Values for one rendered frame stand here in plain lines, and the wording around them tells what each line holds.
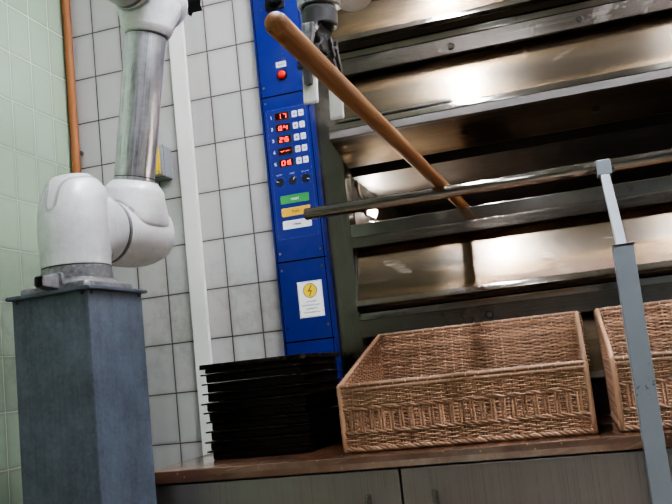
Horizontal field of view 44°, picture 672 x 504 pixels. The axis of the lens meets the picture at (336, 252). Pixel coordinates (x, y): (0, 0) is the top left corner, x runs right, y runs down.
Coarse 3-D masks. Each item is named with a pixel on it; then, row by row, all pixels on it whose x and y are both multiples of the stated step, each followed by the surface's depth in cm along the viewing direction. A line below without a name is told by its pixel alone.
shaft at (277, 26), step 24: (264, 24) 99; (288, 24) 99; (288, 48) 103; (312, 48) 107; (312, 72) 113; (336, 72) 117; (360, 96) 129; (384, 120) 144; (408, 144) 163; (432, 168) 187
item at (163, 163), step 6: (162, 144) 256; (162, 150) 255; (168, 150) 259; (162, 156) 254; (168, 156) 258; (156, 162) 254; (162, 162) 254; (168, 162) 258; (156, 168) 254; (162, 168) 254; (168, 168) 257; (156, 174) 254; (162, 174) 253; (168, 174) 257; (156, 180) 259; (162, 180) 259
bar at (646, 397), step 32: (608, 160) 186; (640, 160) 185; (416, 192) 199; (448, 192) 197; (480, 192) 196; (608, 192) 180; (640, 288) 161; (640, 320) 160; (640, 352) 160; (640, 384) 159; (640, 416) 159
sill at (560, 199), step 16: (560, 192) 226; (576, 192) 225; (592, 192) 224; (624, 192) 221; (640, 192) 220; (464, 208) 233; (480, 208) 232; (496, 208) 230; (512, 208) 229; (528, 208) 228; (544, 208) 227; (368, 224) 240; (384, 224) 239; (400, 224) 238; (416, 224) 236; (432, 224) 235
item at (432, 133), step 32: (544, 96) 215; (576, 96) 214; (608, 96) 215; (640, 96) 216; (352, 128) 230; (416, 128) 226; (448, 128) 227; (480, 128) 228; (512, 128) 229; (544, 128) 230; (576, 128) 231; (352, 160) 243; (384, 160) 244
